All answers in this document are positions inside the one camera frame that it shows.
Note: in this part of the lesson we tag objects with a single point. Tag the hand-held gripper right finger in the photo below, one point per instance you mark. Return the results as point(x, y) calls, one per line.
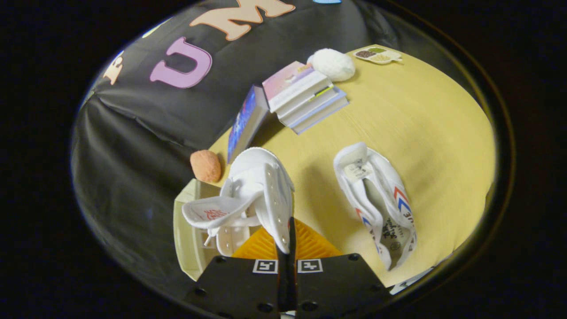
point(336, 283)

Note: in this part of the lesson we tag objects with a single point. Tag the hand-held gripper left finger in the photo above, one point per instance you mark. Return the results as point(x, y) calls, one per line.
point(239, 283)

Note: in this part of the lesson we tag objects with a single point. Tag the cream plastic storage box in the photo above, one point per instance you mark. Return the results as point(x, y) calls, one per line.
point(190, 239)

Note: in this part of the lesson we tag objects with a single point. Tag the white shoe with striped print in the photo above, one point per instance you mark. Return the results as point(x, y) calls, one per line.
point(376, 199)

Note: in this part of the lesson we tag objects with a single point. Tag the white high-top shoe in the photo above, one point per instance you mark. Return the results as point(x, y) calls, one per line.
point(259, 190)

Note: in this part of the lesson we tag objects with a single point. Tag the white printed sheet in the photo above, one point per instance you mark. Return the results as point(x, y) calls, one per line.
point(409, 281)

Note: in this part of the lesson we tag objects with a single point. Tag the orange textured ball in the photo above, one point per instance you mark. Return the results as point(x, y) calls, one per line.
point(206, 166)

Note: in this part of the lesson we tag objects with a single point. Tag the pale blue cover book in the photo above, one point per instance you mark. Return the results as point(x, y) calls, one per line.
point(323, 117)

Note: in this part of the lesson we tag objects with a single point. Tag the black backdrop cloth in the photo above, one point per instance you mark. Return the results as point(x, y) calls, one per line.
point(146, 141)

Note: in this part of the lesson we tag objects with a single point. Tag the thick white book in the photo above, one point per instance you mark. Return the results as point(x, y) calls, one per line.
point(310, 108)

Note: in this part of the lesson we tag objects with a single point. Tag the yellow-green pen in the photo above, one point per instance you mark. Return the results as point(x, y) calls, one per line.
point(321, 92)

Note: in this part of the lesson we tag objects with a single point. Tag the pink cover book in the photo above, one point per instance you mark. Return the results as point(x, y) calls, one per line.
point(288, 84)

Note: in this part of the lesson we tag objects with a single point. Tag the white yarn ball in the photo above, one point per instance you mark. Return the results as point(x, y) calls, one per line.
point(333, 64)

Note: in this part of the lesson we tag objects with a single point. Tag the cream tray with grains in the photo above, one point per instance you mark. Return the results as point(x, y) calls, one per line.
point(378, 55)

